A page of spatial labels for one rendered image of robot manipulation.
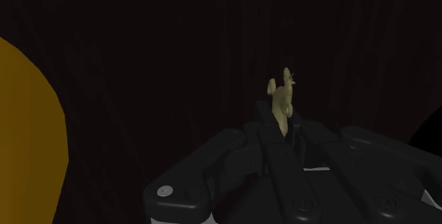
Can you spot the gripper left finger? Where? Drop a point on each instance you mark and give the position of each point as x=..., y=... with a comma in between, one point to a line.
x=241, y=161

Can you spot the round yellow object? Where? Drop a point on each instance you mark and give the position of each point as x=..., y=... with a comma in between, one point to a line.
x=31, y=137

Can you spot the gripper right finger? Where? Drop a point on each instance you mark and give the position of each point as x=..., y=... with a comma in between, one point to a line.
x=362, y=161

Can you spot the beige animal figure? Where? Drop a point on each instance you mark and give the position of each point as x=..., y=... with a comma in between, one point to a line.
x=282, y=105

